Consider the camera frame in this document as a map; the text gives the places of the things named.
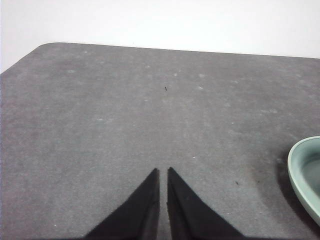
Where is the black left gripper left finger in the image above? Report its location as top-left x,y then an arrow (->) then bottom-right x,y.
84,167 -> 161,238

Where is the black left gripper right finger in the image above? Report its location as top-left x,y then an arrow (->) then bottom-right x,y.
166,166 -> 245,238

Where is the pale green round plate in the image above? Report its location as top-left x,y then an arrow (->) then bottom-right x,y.
287,136 -> 320,227

